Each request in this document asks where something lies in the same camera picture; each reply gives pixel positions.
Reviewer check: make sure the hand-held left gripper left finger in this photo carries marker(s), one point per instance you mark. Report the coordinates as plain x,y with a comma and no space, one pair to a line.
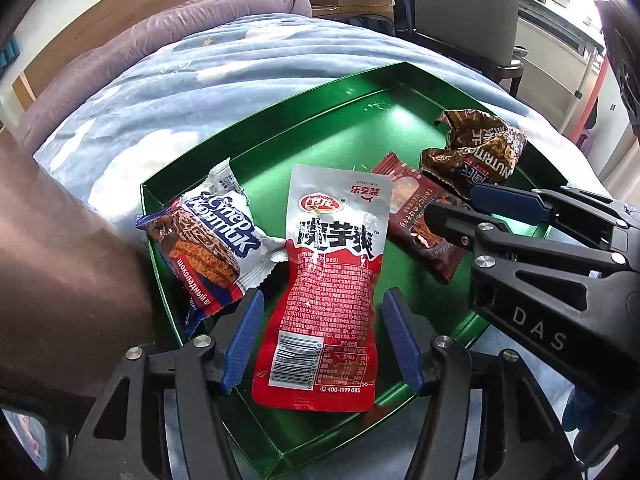
242,345

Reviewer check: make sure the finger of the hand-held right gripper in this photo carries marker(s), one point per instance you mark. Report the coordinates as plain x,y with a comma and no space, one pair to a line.
455,225
505,202

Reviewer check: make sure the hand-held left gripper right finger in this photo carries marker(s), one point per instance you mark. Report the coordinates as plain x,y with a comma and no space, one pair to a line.
402,345

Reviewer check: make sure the red-brown cracker packet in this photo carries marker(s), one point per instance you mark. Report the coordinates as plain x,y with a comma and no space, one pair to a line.
410,200

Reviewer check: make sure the dark brown crinkled snack packet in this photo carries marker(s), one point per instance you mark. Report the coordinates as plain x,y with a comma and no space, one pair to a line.
480,155

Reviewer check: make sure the long red and silver packet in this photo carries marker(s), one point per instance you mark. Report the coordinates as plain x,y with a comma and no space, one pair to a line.
325,270

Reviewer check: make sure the blue and white wafer packet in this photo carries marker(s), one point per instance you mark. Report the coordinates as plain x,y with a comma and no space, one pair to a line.
210,240

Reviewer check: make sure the green tray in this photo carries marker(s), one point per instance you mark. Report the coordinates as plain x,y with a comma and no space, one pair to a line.
325,125

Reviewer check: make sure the white desk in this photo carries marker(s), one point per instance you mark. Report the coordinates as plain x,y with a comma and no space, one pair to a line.
550,60

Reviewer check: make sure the dark grey chair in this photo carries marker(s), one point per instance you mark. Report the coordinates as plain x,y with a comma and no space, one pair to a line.
465,0

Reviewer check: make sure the dark bag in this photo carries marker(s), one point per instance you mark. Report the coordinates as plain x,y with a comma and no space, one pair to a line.
404,15

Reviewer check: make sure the blue cloud blanket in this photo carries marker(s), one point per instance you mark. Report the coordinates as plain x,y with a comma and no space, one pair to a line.
175,85

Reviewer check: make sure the purple pillow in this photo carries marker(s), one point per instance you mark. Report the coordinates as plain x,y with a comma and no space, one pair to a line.
150,30

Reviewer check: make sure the teal curtain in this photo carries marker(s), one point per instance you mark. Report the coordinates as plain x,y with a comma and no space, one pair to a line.
9,52

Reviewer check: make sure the red frame object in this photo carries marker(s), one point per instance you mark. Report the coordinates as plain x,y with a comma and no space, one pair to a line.
592,100

